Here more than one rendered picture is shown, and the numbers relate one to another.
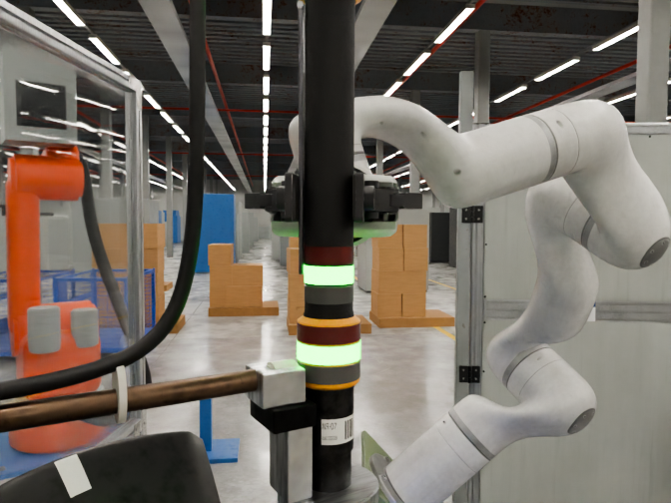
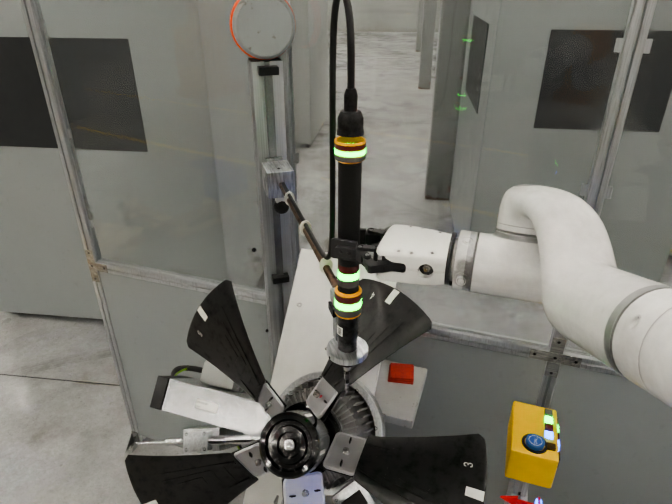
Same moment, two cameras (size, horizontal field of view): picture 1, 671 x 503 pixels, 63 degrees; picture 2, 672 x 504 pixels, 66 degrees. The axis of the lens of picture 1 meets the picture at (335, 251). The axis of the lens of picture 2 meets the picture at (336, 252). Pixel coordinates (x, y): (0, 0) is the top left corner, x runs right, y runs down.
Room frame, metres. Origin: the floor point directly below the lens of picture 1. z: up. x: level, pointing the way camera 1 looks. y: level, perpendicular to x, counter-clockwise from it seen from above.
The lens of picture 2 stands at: (0.53, -0.67, 1.99)
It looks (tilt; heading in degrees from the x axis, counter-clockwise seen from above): 28 degrees down; 105
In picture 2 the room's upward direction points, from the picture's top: straight up
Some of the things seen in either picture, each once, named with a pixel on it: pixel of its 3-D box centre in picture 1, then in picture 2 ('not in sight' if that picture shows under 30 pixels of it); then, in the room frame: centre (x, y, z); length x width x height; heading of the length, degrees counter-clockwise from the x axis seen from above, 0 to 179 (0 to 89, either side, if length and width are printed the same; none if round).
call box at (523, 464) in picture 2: not in sight; (530, 444); (0.75, 0.27, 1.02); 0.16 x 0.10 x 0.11; 86
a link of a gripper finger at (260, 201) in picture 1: (290, 202); not in sight; (0.44, 0.04, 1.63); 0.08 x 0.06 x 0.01; 116
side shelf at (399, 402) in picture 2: not in sight; (364, 383); (0.30, 0.56, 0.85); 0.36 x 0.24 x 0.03; 176
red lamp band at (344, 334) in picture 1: (329, 329); (348, 293); (0.37, 0.00, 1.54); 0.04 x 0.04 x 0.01
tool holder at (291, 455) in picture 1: (316, 431); (345, 325); (0.37, 0.01, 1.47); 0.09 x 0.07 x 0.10; 121
